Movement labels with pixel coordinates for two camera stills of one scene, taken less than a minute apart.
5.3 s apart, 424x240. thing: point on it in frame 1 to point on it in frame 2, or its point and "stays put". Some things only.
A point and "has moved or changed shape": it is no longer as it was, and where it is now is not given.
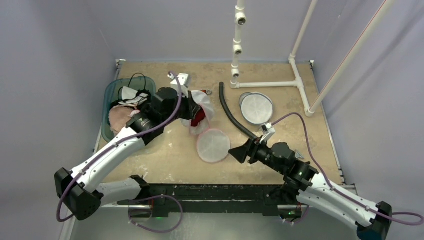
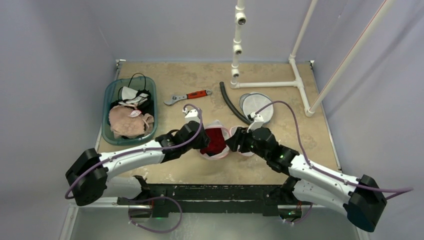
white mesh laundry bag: x=256 y=108 stays put
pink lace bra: x=119 y=115 stays put
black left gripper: x=192 y=107 to x=204 y=141
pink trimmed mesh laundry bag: x=213 y=145 has moved or changed shape
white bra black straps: x=130 y=95 stays put
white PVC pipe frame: x=309 y=110 stays put
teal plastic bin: x=113 y=93 stays put
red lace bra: x=200 y=115 has moved or changed shape
